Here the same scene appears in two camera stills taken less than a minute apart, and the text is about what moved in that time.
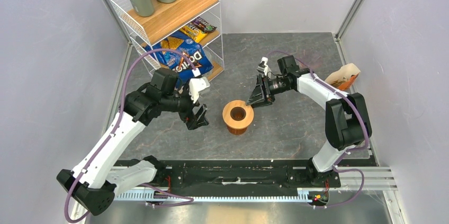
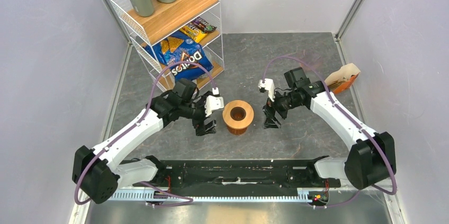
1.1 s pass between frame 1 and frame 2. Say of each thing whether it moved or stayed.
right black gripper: moved
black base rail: stayed
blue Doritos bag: stayed
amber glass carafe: stayed
